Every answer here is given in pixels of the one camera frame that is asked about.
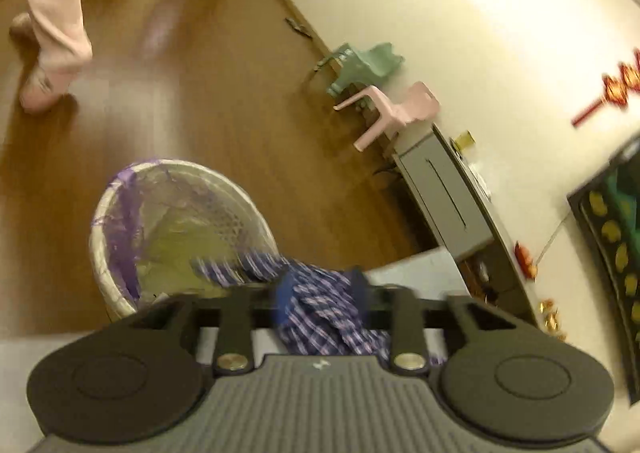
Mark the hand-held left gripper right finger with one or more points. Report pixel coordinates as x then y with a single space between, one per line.
358 290

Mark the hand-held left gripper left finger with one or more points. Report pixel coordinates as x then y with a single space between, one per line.
284 300

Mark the blue plaid shirt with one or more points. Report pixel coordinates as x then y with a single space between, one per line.
320 303

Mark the white woven waste basket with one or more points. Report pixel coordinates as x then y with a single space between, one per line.
235 223

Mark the grey tv cabinet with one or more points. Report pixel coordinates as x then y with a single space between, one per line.
445 183

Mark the white paper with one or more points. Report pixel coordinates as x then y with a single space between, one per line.
479 178

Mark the red fruit plate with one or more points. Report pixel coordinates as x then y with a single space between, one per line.
525 260

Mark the purple trash bag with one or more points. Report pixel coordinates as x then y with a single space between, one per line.
125 233

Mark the yellow cup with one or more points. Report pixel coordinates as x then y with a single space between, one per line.
463 141

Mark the pink plastic chair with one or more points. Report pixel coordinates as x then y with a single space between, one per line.
400 105

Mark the gold ornament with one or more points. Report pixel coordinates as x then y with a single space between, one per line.
552 321
547 305
560 334

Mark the green plastic chair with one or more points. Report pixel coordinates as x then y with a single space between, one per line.
367 63

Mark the red hanging knot decoration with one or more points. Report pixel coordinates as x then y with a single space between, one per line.
617 88

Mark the dark wall poster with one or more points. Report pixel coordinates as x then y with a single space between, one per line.
617 253

